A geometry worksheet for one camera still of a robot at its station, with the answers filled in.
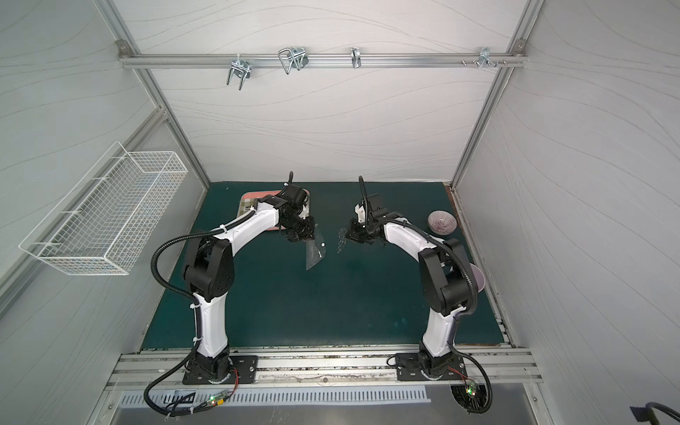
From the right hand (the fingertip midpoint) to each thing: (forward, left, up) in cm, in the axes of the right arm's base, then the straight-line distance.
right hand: (346, 233), depth 93 cm
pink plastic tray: (+21, +44, -8) cm, 49 cm away
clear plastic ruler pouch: (-6, +11, -3) cm, 12 cm away
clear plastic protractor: (-1, +2, -3) cm, 4 cm away
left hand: (-2, +10, -1) cm, 11 cm away
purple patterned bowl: (+12, -38, -8) cm, 41 cm away
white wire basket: (-17, +62, +25) cm, 69 cm away
